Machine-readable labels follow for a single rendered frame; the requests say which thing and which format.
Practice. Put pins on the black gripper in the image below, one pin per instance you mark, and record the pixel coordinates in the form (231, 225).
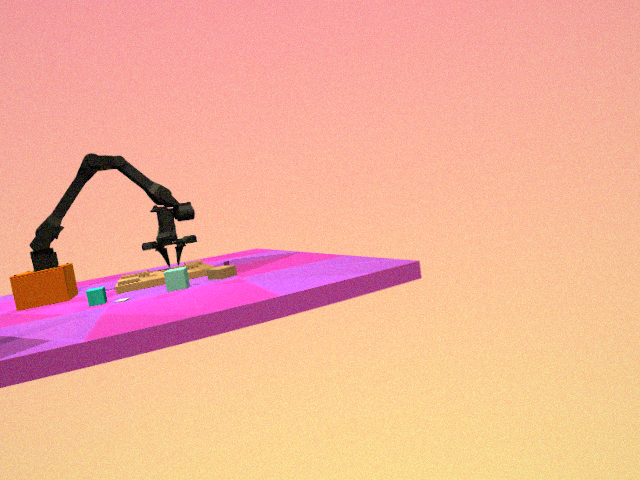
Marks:
(179, 242)

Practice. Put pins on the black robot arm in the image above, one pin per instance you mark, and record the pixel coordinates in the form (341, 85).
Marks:
(44, 257)

